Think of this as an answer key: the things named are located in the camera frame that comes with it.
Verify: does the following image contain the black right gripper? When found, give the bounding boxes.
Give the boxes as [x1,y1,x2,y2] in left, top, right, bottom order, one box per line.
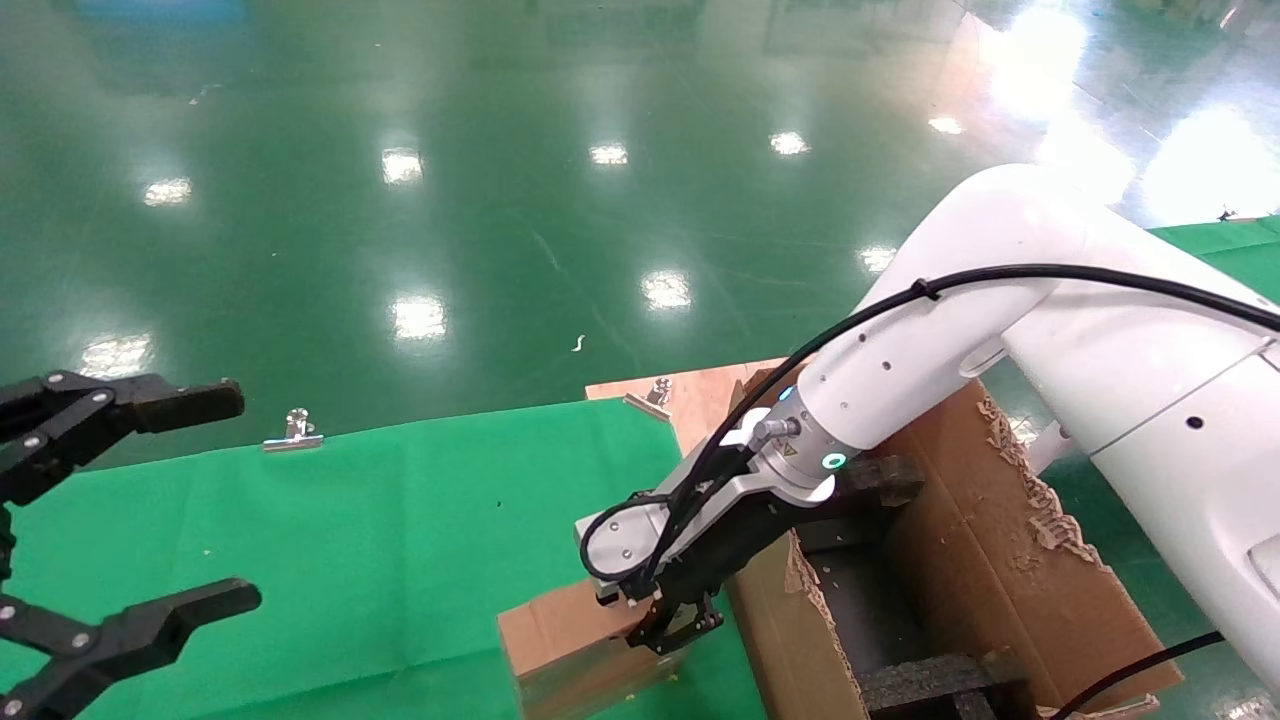
[605,478,851,656]

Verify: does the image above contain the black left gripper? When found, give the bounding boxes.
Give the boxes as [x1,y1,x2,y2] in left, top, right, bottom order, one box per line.
[0,372,263,720]

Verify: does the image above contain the small cardboard box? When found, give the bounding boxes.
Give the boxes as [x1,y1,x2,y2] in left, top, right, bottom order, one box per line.
[497,578,701,720]

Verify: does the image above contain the large open cardboard carton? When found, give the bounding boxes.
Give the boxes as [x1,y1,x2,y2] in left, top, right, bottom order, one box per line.
[725,365,1186,720]

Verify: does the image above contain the green table cloth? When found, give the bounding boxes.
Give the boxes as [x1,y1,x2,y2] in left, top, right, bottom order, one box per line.
[1150,215,1280,306]
[0,398,771,720]

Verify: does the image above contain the black foam packing insert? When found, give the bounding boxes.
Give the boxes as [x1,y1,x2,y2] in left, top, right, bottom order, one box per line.
[835,455,926,511]
[858,650,1031,720]

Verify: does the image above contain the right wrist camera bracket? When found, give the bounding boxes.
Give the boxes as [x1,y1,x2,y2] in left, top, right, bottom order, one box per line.
[575,425,836,601]

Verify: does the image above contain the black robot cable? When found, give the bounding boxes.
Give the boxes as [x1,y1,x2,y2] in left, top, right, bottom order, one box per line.
[1045,630,1229,720]

